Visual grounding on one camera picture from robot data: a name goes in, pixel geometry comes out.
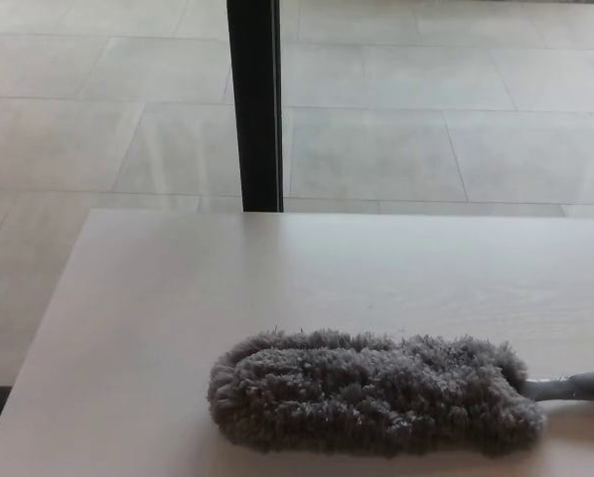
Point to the grey fluffy microfibre duster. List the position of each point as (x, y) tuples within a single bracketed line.
[(356, 392)]

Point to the black vertical window frame post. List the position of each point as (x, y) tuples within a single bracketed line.
[(255, 104)]

